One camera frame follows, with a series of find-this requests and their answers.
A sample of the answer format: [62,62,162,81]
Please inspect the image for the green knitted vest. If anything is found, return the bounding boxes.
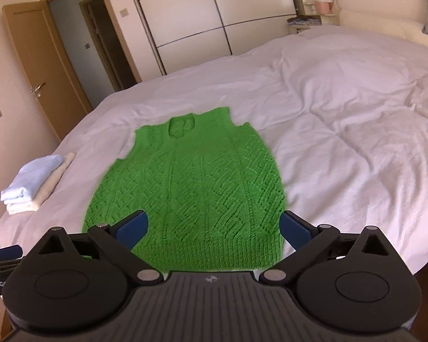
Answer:
[83,107,285,272]

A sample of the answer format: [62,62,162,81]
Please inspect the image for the folded cream cloth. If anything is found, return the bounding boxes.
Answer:
[6,153,76,215]

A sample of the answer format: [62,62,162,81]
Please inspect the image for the folded light blue cloth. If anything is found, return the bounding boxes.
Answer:
[1,154,64,205]

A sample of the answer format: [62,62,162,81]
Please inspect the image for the white bed duvet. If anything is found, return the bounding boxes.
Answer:
[0,26,428,272]

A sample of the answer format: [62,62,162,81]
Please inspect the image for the white bedside shelf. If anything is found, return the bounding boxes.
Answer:
[287,14,340,35]

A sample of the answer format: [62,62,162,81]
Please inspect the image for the wooden door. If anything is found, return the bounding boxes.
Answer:
[1,0,93,142]

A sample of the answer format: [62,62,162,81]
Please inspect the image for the pink box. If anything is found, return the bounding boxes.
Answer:
[315,0,333,15]

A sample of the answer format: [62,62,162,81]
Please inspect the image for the white sliding wardrobe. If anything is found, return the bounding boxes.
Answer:
[134,0,296,75]

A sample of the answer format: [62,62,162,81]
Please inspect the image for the cream padded headboard cushion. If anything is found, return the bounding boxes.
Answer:
[339,9,428,47]

